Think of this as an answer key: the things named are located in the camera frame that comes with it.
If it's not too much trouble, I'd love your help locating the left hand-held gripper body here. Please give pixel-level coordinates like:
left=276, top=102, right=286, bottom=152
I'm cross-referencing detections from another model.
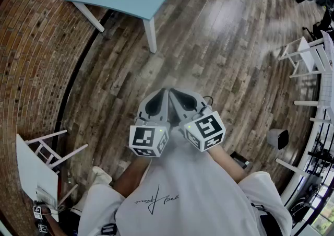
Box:
left=129, top=117, right=172, bottom=158

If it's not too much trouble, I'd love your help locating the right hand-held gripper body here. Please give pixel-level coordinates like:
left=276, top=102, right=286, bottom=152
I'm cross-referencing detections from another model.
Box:
left=178, top=105, right=226, bottom=152

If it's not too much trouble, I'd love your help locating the person's left forearm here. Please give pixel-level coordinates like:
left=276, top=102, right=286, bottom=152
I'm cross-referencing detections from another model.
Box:
left=111, top=154, right=153, bottom=200

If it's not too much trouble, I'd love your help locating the person's right forearm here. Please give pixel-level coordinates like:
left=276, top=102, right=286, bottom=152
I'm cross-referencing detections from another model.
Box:
left=207, top=147, right=250, bottom=185

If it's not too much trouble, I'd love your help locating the small black box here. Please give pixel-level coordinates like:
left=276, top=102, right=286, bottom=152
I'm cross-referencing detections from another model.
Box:
left=229, top=150, right=252, bottom=170

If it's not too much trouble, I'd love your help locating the person's white shoe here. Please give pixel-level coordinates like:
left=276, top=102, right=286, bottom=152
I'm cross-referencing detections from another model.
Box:
left=91, top=166, right=113, bottom=186

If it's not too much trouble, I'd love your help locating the person's white T-shirt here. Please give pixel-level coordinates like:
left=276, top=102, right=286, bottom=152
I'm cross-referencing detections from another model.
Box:
left=75, top=129, right=293, bottom=236

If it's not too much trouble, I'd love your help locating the grey waste bin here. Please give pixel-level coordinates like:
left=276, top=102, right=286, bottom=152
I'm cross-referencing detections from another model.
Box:
left=268, top=128, right=290, bottom=151

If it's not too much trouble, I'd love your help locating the white table leg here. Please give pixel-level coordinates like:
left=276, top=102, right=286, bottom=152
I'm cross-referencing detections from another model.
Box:
left=74, top=2, right=105, bottom=33
left=142, top=18, right=158, bottom=54

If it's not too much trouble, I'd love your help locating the long white desk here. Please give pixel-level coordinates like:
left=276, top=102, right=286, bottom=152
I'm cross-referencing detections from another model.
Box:
left=275, top=99, right=334, bottom=220

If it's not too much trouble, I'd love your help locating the white wooden chair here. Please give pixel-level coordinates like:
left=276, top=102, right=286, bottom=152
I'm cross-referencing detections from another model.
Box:
left=278, top=36, right=328, bottom=79
left=15, top=129, right=89, bottom=222

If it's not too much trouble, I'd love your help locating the small tagged device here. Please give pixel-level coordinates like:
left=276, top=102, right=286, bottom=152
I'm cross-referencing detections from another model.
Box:
left=32, top=205, right=49, bottom=233

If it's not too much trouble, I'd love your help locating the white gridded board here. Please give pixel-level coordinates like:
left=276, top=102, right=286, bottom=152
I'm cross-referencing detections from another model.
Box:
left=318, top=30, right=334, bottom=108

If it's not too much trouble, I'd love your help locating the black tripod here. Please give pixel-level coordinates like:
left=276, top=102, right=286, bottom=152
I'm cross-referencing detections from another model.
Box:
left=302, top=7, right=334, bottom=41

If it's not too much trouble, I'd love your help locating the black shoulder strap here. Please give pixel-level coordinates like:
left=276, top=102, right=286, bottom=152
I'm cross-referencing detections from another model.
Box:
left=249, top=202, right=271, bottom=236
left=102, top=223, right=117, bottom=236

